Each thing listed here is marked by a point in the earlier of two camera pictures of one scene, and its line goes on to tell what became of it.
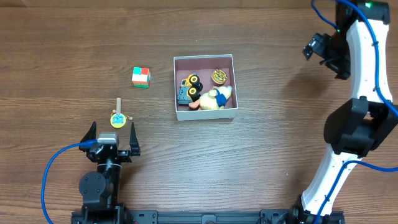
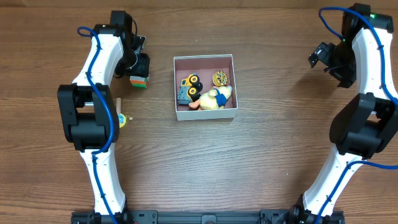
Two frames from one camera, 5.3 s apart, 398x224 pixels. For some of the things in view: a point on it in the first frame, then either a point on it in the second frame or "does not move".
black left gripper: [123, 154] -> [140, 66]
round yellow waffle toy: [219, 76] does not move
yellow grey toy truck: [189, 89] does not move
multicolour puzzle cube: [141, 77] does not move
